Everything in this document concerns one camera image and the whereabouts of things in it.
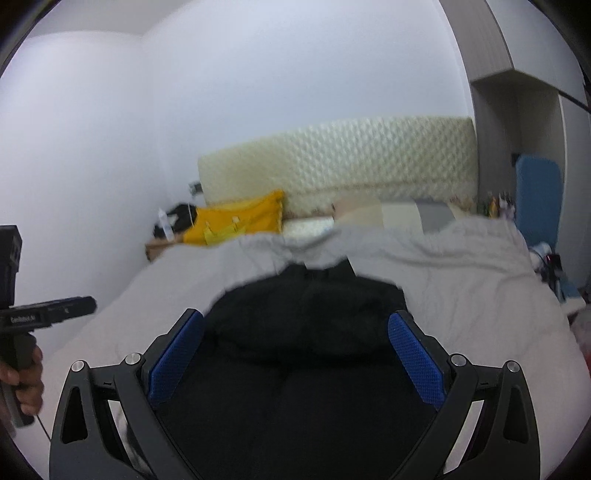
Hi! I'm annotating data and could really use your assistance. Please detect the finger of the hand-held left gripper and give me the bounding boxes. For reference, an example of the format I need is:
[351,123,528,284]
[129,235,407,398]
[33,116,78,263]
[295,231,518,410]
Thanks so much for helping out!
[46,296,98,326]

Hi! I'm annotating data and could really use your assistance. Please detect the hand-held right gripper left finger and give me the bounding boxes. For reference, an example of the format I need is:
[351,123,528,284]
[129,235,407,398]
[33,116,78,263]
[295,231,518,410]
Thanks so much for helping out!
[48,308,205,480]

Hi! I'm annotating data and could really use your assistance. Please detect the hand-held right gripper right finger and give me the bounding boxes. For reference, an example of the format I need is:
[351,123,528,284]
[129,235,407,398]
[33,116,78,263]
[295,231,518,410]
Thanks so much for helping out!
[388,309,541,480]

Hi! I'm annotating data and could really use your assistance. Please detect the black puffer jacket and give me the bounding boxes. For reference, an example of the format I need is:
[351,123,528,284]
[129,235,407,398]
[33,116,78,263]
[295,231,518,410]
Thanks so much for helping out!
[154,261,445,480]

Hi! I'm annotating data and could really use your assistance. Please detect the person's left hand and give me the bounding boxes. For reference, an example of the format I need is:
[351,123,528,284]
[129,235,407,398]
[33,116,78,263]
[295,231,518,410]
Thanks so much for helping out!
[0,346,45,412]

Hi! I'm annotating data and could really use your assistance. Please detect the grey blanket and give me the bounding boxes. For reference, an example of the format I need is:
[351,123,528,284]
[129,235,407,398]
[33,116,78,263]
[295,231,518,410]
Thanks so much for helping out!
[37,216,591,480]

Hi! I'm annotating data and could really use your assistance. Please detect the wooden nightstand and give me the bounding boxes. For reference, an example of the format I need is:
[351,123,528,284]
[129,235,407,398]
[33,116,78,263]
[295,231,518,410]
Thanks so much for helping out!
[145,237,186,262]

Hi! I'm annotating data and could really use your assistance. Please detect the black bag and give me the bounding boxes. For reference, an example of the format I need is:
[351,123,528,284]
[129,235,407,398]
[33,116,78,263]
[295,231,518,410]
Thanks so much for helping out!
[153,202,200,241]

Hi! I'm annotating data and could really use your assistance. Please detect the yellow pillow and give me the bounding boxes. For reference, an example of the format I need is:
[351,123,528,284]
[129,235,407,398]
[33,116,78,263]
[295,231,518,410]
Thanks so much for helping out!
[183,189,286,248]

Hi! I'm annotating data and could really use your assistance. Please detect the white pillow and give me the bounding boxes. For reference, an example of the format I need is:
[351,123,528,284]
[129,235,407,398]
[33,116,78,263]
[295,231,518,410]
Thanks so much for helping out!
[281,216,337,240]

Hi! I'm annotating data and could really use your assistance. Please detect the white plastic bag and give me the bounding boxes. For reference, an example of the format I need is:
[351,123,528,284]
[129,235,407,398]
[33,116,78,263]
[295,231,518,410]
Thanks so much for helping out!
[570,305,591,344]

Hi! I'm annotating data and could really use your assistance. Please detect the row of small bottles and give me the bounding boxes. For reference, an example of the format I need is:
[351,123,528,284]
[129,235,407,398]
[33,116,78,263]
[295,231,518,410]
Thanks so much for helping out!
[477,191,518,219]

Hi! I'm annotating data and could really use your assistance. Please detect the blue padded chair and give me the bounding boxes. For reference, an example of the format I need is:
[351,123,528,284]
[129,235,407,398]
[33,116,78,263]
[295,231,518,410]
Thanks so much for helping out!
[514,154,565,246]

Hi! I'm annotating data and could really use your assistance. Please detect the cream quilted headboard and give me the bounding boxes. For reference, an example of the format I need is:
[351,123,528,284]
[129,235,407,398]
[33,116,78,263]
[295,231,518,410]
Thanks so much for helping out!
[198,116,479,219]

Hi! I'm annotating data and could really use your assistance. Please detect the grey white wardrobe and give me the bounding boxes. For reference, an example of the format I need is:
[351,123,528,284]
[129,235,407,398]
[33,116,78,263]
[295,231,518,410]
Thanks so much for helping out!
[470,0,591,296]

